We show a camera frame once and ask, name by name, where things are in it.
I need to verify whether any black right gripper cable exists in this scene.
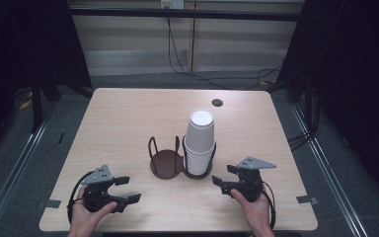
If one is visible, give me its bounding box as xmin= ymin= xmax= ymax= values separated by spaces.
xmin=262 ymin=180 xmax=277 ymax=230

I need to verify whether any brown cup holder tray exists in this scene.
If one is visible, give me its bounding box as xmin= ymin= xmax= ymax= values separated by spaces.
xmin=147 ymin=134 xmax=218 ymax=181

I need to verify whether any person's right hand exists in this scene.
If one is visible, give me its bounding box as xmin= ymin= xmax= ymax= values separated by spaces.
xmin=229 ymin=189 xmax=273 ymax=232

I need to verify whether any person's left hand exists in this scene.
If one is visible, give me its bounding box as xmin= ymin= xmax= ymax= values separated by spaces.
xmin=67 ymin=186 xmax=118 ymax=236

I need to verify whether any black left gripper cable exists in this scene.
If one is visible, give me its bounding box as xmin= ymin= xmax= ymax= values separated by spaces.
xmin=66 ymin=170 xmax=95 ymax=225

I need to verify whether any long black wall cable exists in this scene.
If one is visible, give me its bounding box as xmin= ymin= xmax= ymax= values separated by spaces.
xmin=166 ymin=16 xmax=285 ymax=91

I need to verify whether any black metal stand leg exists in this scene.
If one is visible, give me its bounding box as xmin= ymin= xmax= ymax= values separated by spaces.
xmin=30 ymin=73 xmax=44 ymax=134

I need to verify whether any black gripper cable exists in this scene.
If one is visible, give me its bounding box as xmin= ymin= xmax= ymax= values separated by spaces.
xmin=66 ymin=170 xmax=95 ymax=225
xmin=262 ymin=180 xmax=277 ymax=230

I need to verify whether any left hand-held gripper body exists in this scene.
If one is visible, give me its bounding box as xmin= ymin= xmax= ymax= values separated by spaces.
xmin=80 ymin=164 xmax=128 ymax=214

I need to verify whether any metal floor rail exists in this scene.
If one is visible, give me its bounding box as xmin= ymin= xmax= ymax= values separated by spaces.
xmin=290 ymin=102 xmax=371 ymax=237
xmin=0 ymin=98 xmax=58 ymax=237

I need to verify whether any yellow floor tape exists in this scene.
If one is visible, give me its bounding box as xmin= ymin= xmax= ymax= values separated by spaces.
xmin=18 ymin=98 xmax=34 ymax=112

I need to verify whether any white paper cup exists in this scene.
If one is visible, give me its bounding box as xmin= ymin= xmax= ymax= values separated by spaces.
xmin=185 ymin=108 xmax=216 ymax=155

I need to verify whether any grey tape strip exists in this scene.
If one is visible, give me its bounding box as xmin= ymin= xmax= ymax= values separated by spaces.
xmin=35 ymin=198 xmax=62 ymax=209
xmin=296 ymin=195 xmax=320 ymax=205

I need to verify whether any black horizontal frame bar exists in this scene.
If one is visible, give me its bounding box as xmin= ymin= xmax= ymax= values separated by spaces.
xmin=68 ymin=7 xmax=303 ymax=23

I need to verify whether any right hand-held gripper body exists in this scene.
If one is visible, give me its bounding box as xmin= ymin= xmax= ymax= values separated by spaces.
xmin=221 ymin=156 xmax=277 ymax=203

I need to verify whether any bundle of black floor cables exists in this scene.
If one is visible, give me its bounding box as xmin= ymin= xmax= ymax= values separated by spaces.
xmin=286 ymin=88 xmax=322 ymax=153

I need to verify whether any black curtain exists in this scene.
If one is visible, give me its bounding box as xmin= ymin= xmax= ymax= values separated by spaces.
xmin=0 ymin=0 xmax=94 ymax=159
xmin=274 ymin=0 xmax=379 ymax=211

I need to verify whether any white wall outlet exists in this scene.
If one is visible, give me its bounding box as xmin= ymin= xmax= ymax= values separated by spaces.
xmin=160 ymin=0 xmax=186 ymax=10

